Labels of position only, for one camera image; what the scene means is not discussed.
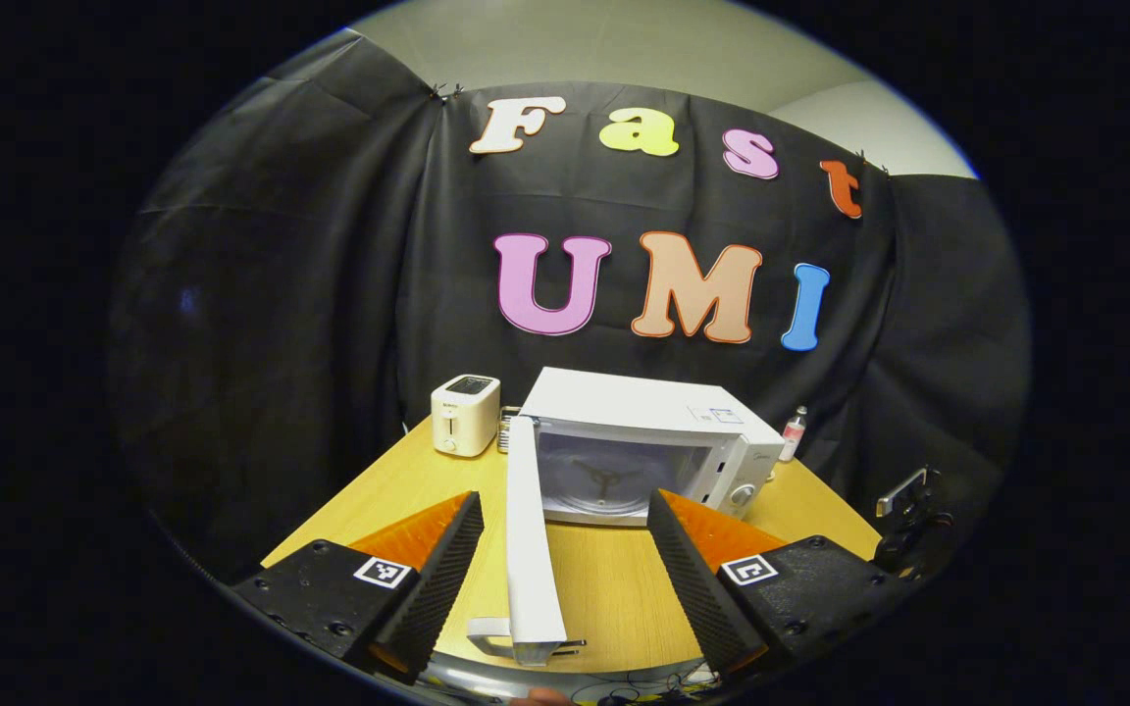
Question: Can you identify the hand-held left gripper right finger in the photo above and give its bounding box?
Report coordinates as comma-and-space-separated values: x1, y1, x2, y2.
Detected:
644, 487, 910, 679

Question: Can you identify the black floor cable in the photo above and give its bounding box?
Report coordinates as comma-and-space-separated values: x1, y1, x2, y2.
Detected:
565, 672, 713, 705

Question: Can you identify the white toaster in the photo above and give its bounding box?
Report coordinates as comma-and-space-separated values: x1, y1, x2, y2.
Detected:
431, 375, 502, 458

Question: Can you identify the small pink label bottle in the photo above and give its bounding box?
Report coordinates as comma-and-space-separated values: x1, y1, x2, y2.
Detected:
779, 406, 809, 462

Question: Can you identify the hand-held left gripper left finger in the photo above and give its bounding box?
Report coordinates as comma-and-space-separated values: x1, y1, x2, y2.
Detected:
231, 489, 487, 686

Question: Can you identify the white microwave oven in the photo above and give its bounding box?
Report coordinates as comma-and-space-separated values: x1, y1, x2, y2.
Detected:
467, 368, 787, 668

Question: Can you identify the black backdrop cloth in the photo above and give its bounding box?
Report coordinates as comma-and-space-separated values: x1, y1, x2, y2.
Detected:
109, 29, 1032, 589

